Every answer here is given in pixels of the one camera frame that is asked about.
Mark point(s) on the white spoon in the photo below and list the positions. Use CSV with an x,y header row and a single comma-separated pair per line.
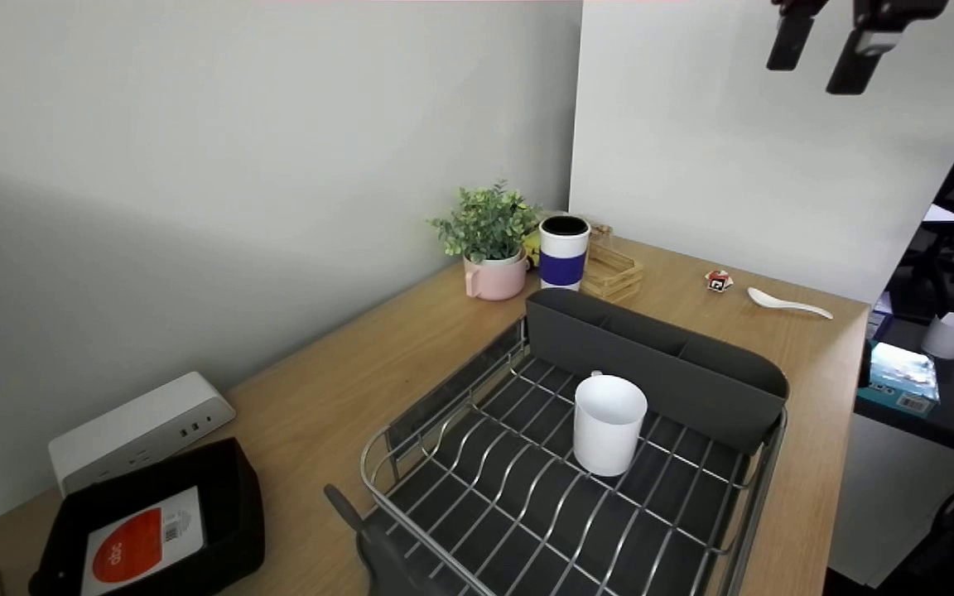
x,y
785,303

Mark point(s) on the plant in pink pot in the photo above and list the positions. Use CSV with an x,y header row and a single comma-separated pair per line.
x,y
489,244

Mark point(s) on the dark grey cutlery holder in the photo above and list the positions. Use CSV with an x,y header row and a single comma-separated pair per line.
x,y
659,364

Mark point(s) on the white tumbler with blue band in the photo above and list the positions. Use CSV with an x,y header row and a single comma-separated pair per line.
x,y
563,252

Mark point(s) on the yellow object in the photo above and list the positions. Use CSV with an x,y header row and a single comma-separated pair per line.
x,y
532,250

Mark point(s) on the white mug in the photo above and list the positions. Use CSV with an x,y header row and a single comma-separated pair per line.
x,y
607,426

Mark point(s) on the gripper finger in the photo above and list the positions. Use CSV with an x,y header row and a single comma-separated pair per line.
x,y
858,60
788,37

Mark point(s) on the black table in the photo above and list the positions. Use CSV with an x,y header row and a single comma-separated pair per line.
x,y
953,397

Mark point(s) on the white card with orange circle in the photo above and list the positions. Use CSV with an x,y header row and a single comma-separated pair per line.
x,y
144,538

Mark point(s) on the stack of wooden coasters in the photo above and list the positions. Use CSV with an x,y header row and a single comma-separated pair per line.
x,y
612,269

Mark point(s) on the white paper cup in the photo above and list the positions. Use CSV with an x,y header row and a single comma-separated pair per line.
x,y
950,334

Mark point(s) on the black tray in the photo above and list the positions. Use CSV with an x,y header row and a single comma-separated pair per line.
x,y
55,538

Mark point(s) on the teal box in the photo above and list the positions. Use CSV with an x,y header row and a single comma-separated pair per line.
x,y
901,379

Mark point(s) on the small red and white toy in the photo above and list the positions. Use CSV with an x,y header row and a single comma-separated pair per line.
x,y
719,281

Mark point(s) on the white power strip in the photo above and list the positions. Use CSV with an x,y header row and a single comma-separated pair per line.
x,y
142,430

